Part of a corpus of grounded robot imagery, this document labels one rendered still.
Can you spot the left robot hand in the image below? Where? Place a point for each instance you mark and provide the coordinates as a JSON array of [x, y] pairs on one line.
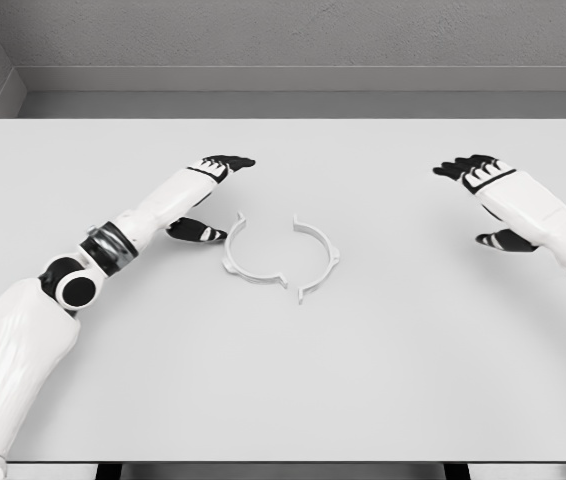
[[183, 192]]

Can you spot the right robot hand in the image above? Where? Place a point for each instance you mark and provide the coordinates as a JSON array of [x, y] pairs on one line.
[[505, 200]]

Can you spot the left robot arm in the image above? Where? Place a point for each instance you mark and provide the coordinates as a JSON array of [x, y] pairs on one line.
[[38, 320]]

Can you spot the white pipe clamp half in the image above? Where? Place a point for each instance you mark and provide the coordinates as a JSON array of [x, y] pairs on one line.
[[237, 260], [320, 255]]

